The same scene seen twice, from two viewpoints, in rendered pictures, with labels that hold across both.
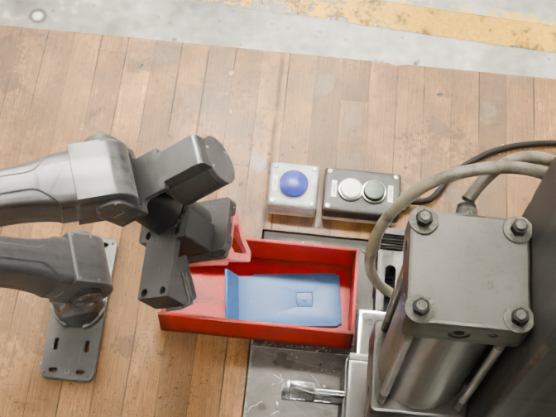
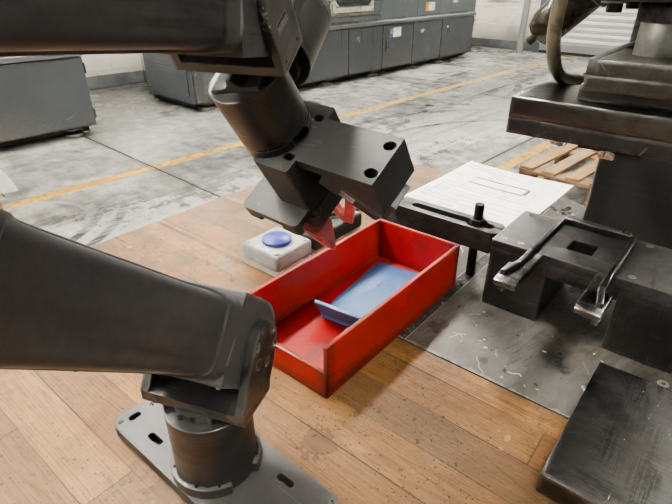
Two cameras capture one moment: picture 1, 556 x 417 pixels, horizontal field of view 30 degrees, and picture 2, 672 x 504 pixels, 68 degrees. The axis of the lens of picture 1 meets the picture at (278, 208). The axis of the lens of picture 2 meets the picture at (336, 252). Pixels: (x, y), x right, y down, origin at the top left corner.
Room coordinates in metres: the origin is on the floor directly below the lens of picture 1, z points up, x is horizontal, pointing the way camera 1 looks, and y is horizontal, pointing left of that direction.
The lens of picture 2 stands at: (0.24, 0.41, 1.24)
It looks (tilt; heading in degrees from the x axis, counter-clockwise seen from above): 29 degrees down; 307
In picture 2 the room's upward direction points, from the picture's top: straight up
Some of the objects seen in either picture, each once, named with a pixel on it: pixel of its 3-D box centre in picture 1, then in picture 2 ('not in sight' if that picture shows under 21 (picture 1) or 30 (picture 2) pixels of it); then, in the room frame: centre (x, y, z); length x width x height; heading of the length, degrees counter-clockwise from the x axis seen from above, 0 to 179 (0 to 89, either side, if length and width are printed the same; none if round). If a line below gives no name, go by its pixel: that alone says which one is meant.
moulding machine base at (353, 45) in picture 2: not in sight; (343, 36); (4.73, -5.62, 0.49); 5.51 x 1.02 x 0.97; 85
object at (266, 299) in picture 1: (283, 296); (375, 288); (0.51, -0.01, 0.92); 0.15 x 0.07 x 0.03; 95
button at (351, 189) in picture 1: (350, 190); not in sight; (0.67, -0.10, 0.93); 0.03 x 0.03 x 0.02
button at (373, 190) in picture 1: (373, 193); not in sight; (0.66, -0.13, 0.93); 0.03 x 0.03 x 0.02
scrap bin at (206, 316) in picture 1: (260, 289); (357, 292); (0.51, 0.02, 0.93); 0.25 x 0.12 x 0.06; 88
